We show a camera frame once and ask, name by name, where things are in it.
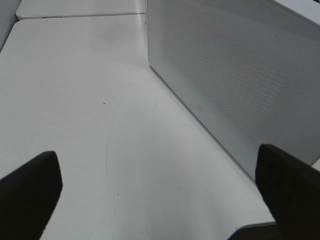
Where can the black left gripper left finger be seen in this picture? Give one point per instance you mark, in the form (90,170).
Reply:
(28,197)

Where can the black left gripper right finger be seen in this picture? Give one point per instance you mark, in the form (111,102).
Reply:
(291,190)

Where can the white microwave door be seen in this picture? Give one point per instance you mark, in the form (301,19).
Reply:
(248,69)

